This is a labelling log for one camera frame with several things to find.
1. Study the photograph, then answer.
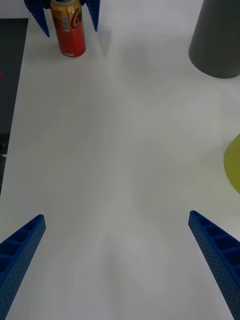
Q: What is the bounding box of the yellow-green plastic waste bin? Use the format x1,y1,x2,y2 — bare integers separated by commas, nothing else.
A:
223,133,240,195

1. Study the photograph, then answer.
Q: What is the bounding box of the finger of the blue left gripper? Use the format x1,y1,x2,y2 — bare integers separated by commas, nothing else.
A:
85,0,101,33
23,0,51,38

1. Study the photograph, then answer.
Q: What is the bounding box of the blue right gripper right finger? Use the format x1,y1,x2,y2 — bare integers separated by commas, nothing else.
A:
188,210,240,320

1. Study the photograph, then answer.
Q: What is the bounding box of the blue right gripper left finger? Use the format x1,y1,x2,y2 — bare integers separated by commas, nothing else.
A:
0,214,47,320

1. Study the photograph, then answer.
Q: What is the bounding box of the orange-red drink can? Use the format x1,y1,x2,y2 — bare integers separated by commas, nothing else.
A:
49,0,87,58

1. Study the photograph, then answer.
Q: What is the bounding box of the grey plastic waste bin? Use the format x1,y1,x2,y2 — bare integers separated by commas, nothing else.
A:
188,0,240,80

